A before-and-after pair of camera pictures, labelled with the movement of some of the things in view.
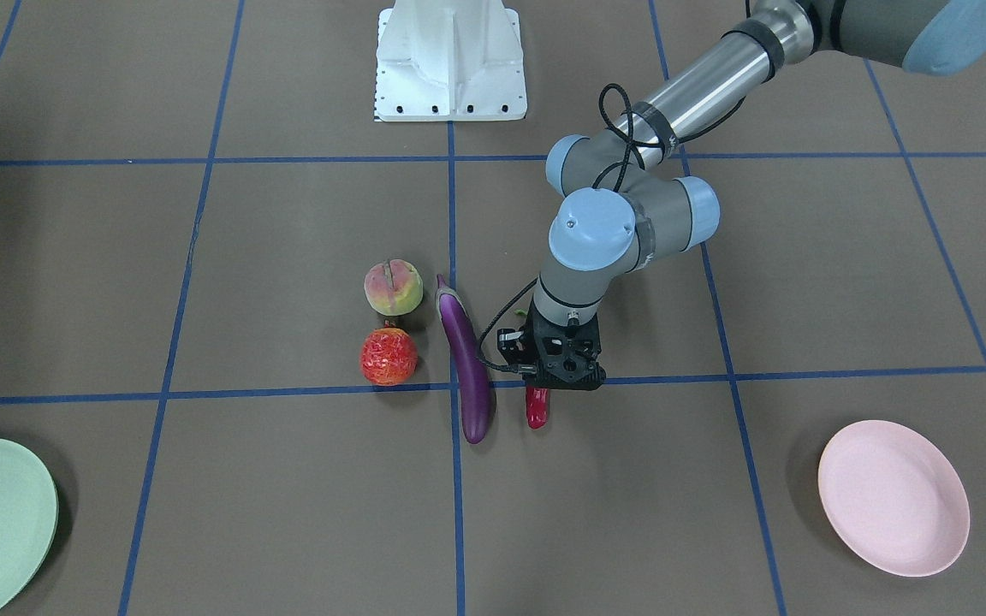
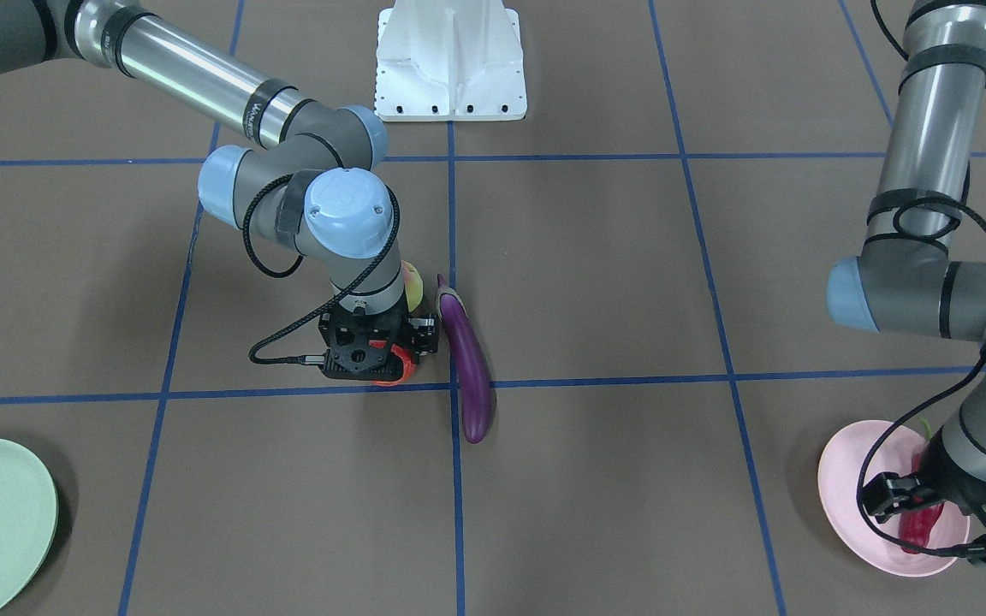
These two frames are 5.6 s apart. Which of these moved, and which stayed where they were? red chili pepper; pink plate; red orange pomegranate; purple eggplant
Moved: red chili pepper
Stayed: red orange pomegranate; purple eggplant; pink plate
